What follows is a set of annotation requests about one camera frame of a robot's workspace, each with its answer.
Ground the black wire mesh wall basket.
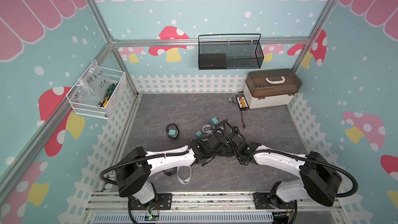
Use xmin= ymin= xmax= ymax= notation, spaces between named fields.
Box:
xmin=198 ymin=33 xmax=264 ymax=69

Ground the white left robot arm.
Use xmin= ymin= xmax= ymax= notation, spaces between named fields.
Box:
xmin=115 ymin=138 xmax=226 ymax=204

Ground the brown lid storage box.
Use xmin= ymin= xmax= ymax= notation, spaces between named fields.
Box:
xmin=243 ymin=68 xmax=302 ymax=109

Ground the black yellow battery charger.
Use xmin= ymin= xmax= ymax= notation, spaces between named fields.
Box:
xmin=235 ymin=94 xmax=250 ymax=111

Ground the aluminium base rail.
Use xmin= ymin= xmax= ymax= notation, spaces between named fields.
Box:
xmin=81 ymin=191 xmax=296 ymax=224

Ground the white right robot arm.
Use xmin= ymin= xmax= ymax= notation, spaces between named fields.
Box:
xmin=226 ymin=133 xmax=342 ymax=207

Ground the red black charger lead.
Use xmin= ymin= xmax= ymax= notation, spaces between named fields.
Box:
xmin=241 ymin=111 xmax=246 ymax=129

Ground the black box in basket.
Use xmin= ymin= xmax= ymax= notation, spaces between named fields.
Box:
xmin=198 ymin=54 xmax=227 ymax=70

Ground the white wire wall basket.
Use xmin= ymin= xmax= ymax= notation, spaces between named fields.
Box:
xmin=66 ymin=61 xmax=126 ymax=119

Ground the teal wall charger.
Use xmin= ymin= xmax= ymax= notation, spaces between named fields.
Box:
xmin=210 ymin=117 xmax=219 ymax=126
xmin=168 ymin=129 xmax=178 ymax=138
xmin=194 ymin=131 xmax=202 ymax=139

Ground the white coiled cable small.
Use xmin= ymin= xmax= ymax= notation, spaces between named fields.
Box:
xmin=202 ymin=125 xmax=213 ymax=133

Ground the green tool in basket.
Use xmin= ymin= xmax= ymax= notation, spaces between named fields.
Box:
xmin=97 ymin=84 xmax=117 ymax=107

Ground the clear labelled plastic bag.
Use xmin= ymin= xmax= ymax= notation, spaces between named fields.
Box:
xmin=74 ymin=62 xmax=113 ymax=101

